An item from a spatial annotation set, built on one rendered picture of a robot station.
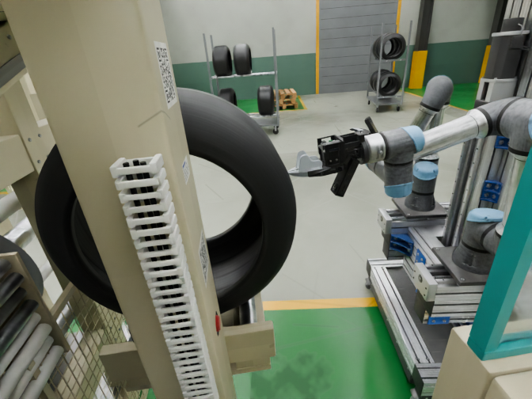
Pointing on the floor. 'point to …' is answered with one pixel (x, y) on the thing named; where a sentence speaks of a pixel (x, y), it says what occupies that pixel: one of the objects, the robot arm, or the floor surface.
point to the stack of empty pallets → (287, 98)
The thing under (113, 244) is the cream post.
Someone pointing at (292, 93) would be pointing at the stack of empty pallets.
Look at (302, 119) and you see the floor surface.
